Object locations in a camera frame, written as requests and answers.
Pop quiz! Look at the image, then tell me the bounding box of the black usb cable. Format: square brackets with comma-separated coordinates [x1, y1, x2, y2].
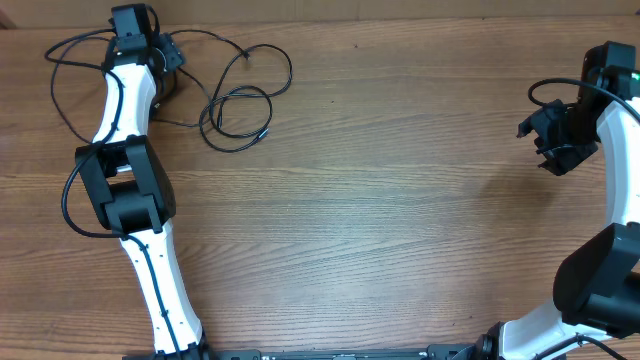
[49, 34, 201, 146]
[167, 28, 294, 154]

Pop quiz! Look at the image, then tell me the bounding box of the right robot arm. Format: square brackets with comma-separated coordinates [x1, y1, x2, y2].
[424, 41, 639, 359]

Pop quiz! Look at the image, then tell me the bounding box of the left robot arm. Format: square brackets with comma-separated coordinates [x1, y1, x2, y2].
[73, 4, 212, 359]

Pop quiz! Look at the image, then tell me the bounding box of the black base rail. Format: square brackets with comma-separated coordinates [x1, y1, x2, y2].
[181, 343, 497, 360]

